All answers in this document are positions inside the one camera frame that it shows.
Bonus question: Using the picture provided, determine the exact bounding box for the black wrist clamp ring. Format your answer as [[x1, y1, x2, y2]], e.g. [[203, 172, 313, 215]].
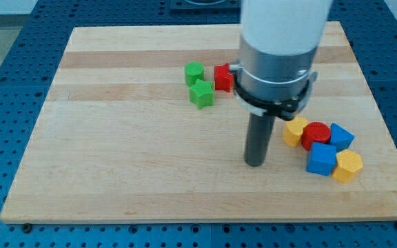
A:
[[229, 63, 318, 121]]

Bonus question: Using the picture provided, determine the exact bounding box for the red star block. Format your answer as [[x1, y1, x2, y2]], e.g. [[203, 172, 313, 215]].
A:
[[214, 63, 234, 93]]

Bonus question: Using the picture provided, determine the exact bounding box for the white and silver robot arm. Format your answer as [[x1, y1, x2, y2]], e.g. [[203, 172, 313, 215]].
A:
[[230, 0, 332, 167]]

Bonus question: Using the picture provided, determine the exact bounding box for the blue cube block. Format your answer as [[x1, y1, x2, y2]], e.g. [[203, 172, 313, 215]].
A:
[[306, 143, 336, 176]]

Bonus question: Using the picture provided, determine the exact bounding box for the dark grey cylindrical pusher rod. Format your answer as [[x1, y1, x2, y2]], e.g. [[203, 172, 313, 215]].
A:
[[243, 114, 275, 167]]

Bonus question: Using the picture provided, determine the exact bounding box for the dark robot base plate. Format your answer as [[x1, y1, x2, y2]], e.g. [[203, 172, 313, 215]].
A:
[[169, 0, 241, 10]]

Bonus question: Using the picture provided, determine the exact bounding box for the yellow heart block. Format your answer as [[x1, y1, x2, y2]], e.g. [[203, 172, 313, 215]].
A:
[[282, 116, 309, 147]]

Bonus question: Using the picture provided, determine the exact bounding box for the yellow hexagon block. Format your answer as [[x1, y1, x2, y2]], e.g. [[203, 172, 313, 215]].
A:
[[331, 149, 363, 183]]

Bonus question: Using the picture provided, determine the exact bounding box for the green star block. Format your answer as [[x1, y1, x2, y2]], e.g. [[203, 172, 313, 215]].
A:
[[189, 79, 215, 110]]

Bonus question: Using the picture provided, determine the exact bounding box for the red cylinder block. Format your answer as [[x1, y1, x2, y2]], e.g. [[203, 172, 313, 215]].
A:
[[301, 122, 331, 151]]

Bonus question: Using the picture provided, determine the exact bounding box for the blue triangle block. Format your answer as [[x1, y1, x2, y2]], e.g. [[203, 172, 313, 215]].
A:
[[329, 123, 355, 152]]

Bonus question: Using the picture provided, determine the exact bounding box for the green cylinder block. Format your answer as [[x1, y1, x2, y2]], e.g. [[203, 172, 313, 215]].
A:
[[184, 61, 204, 87]]

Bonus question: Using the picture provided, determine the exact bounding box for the light wooden board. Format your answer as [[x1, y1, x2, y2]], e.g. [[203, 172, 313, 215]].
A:
[[0, 21, 397, 224]]

